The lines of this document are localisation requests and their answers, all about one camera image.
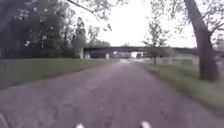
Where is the grass field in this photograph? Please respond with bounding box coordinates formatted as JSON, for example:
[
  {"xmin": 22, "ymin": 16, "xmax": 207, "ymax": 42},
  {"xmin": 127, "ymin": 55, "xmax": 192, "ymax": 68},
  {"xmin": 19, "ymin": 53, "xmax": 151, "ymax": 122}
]
[{"xmin": 0, "ymin": 58, "xmax": 118, "ymax": 90}]

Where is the grey gravel path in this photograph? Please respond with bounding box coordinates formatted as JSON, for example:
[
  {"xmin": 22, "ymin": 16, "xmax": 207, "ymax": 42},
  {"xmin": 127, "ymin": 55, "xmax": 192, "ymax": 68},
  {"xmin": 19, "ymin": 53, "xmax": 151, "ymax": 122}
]
[{"xmin": 0, "ymin": 59, "xmax": 224, "ymax": 128}]

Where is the dark wood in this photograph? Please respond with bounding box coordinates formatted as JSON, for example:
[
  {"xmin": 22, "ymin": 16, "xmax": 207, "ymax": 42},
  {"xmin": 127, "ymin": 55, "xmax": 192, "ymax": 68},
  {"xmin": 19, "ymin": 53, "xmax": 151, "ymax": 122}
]
[{"xmin": 0, "ymin": 0, "xmax": 111, "ymax": 60}]

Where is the large leaning tree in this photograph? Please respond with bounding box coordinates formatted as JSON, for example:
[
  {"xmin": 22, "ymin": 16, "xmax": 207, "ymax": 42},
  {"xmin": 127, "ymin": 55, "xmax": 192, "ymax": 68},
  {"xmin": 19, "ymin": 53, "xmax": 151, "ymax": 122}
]
[{"xmin": 149, "ymin": 0, "xmax": 224, "ymax": 83}]

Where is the grass verge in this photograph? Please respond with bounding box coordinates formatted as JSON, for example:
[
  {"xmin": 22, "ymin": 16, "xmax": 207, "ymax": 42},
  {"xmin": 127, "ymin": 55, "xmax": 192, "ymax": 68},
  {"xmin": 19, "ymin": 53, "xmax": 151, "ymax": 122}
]
[{"xmin": 141, "ymin": 63, "xmax": 224, "ymax": 118}]

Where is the long dark bridge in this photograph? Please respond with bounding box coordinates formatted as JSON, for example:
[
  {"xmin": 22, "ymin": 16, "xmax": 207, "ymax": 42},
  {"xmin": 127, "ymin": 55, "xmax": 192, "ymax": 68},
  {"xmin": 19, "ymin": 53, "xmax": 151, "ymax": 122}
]
[{"xmin": 79, "ymin": 45, "xmax": 224, "ymax": 60}]

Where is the small young tree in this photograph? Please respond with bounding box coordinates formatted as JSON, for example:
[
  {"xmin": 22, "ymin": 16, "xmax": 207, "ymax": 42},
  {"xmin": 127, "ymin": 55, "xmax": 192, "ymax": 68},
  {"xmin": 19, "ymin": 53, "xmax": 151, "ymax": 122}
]
[{"xmin": 142, "ymin": 19, "xmax": 171, "ymax": 67}]

